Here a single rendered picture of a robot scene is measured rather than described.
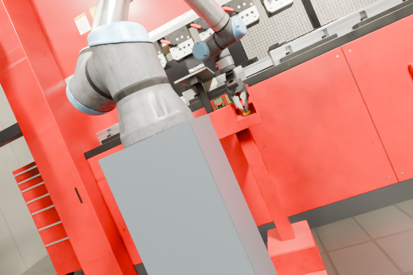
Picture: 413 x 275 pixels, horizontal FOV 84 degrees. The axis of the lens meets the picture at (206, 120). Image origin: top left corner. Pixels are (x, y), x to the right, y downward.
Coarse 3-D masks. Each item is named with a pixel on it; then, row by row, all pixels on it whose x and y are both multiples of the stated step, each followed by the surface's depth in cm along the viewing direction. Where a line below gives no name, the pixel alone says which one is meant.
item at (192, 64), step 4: (188, 56) 141; (192, 56) 140; (184, 60) 141; (188, 60) 141; (192, 60) 140; (196, 60) 140; (188, 64) 141; (192, 64) 141; (196, 64) 140; (200, 64) 141; (188, 68) 141; (192, 68) 142; (196, 68) 141
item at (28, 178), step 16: (16, 176) 185; (32, 176) 183; (32, 192) 184; (48, 192) 182; (32, 208) 186; (48, 208) 182; (48, 224) 185; (48, 240) 186; (64, 240) 183; (64, 256) 184; (64, 272) 186
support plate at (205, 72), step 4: (204, 68) 112; (196, 72) 113; (200, 72) 116; (204, 72) 120; (208, 72) 125; (212, 72) 130; (188, 76) 114; (200, 76) 126; (204, 76) 131; (208, 76) 136; (180, 80) 115; (184, 80) 119; (188, 80) 123; (180, 84) 124; (184, 84) 129; (188, 84) 134
